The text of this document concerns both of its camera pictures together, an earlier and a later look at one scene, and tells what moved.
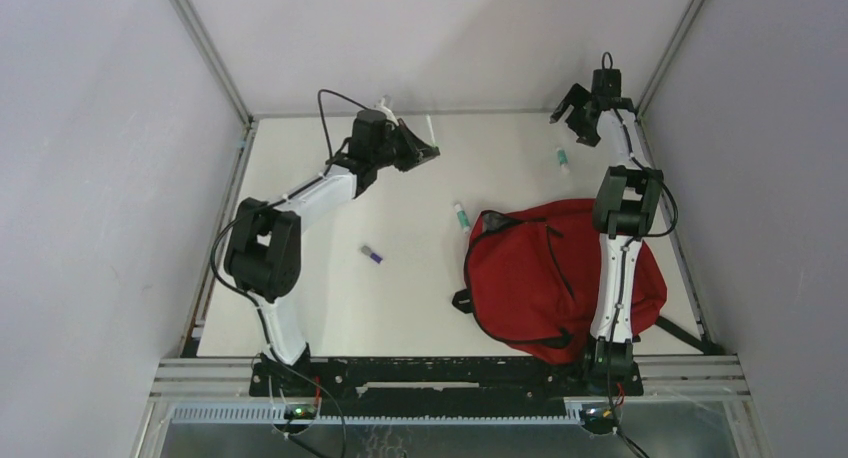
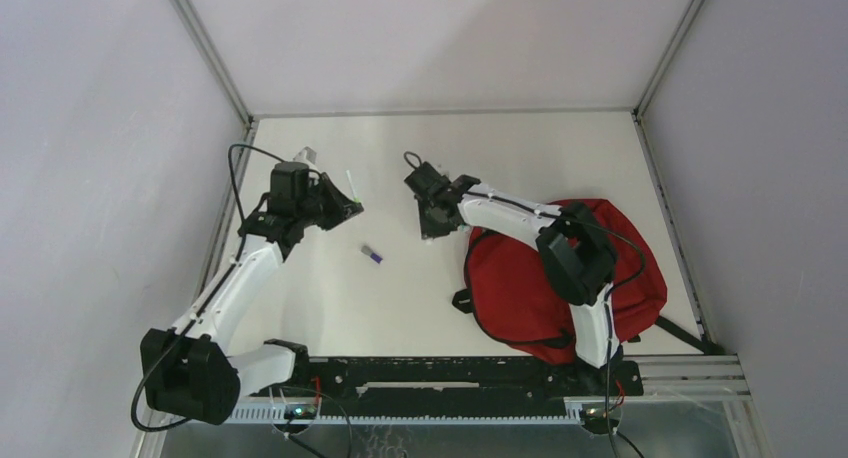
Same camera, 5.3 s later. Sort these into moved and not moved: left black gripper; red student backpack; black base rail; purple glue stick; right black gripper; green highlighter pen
Moved: right black gripper; left black gripper; green highlighter pen
Not moved: black base rail; purple glue stick; red student backpack
